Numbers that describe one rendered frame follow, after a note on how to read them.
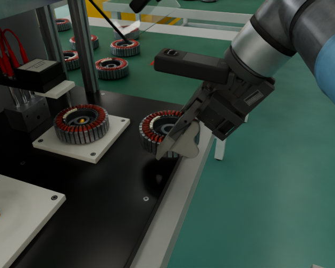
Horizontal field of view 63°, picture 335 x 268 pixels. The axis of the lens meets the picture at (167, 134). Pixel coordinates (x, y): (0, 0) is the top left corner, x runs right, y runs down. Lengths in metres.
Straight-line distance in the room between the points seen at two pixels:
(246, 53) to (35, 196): 0.39
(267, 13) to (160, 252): 0.35
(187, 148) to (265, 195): 1.17
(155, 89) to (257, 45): 0.51
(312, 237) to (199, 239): 0.52
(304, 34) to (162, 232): 0.33
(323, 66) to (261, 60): 0.10
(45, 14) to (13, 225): 0.51
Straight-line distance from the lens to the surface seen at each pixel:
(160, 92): 0.82
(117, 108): 0.71
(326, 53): 0.30
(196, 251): 1.32
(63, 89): 0.59
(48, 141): 0.62
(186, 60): 0.42
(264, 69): 0.39
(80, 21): 0.73
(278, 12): 0.37
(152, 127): 0.51
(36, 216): 0.48
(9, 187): 0.55
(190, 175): 0.55
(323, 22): 0.31
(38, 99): 0.70
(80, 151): 0.57
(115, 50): 1.09
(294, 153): 1.92
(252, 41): 0.38
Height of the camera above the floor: 1.13
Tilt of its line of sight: 36 degrees down
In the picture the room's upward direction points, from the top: straight up
